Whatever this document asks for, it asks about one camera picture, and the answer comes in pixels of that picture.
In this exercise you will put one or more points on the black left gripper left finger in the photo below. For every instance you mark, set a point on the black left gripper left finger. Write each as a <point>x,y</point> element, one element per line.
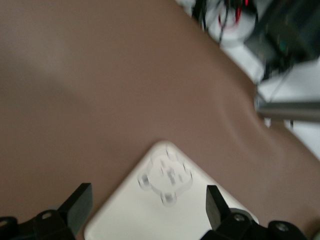
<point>75,210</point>

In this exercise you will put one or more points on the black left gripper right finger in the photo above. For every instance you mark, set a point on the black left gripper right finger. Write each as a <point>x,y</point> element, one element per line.
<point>217,212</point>

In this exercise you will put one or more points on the cream tray with bear print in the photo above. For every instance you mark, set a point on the cream tray with bear print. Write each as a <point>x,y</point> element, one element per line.
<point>150,212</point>

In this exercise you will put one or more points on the dark electronics box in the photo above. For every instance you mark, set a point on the dark electronics box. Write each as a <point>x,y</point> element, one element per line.
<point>287,37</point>

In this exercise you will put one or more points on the metal camera mount bar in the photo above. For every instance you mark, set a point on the metal camera mount bar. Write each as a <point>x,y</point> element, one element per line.
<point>287,108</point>

